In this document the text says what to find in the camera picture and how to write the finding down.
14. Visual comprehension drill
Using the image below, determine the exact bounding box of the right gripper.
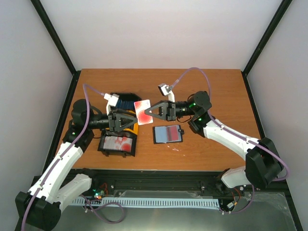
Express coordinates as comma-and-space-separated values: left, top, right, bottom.
144, 101, 195, 122

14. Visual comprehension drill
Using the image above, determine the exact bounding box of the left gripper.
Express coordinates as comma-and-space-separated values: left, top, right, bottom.
88, 108, 138, 132

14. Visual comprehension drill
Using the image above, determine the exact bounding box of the black card holder wallet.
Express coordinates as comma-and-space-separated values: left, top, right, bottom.
153, 125, 184, 144

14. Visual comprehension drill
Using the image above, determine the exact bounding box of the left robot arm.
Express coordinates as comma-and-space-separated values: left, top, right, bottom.
15, 99, 137, 231

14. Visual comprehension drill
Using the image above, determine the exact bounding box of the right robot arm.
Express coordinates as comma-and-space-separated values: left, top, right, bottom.
145, 91, 286, 189

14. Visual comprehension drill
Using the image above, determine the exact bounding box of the blue card stack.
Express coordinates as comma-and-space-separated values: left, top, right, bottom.
115, 99, 134, 110

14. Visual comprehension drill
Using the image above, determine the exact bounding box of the right black card bin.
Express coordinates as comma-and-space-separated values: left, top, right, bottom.
112, 92, 141, 102

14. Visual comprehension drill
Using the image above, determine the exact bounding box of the black card bin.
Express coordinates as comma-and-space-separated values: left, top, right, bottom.
98, 130, 138, 158
112, 92, 141, 102

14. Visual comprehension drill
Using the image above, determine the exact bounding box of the red white card stack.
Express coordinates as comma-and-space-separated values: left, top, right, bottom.
103, 136, 133, 152

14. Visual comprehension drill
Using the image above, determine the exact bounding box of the left black card bin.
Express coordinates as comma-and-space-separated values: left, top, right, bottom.
98, 130, 138, 158

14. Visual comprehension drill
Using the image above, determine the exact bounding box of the small electronics board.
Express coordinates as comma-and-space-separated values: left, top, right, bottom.
93, 183, 108, 200

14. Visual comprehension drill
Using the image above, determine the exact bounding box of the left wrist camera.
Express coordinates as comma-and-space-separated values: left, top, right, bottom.
104, 93, 119, 114

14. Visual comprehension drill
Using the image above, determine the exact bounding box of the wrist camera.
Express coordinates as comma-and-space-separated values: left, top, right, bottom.
104, 93, 119, 114
158, 83, 175, 102

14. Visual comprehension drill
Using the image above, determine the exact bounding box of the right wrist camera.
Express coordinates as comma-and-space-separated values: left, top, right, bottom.
158, 83, 175, 102

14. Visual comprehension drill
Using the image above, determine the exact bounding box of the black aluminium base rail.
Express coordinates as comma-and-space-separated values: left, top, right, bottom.
31, 168, 289, 200

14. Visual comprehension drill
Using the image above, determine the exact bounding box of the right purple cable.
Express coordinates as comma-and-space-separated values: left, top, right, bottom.
169, 67, 291, 215

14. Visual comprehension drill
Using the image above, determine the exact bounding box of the left black frame post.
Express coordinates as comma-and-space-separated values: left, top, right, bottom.
30, 0, 78, 75

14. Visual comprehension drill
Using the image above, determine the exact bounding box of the black frame post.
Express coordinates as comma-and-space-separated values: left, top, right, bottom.
30, 0, 78, 75
242, 0, 294, 75

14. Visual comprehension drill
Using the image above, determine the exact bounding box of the right black frame post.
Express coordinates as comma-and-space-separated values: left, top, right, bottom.
242, 0, 294, 75

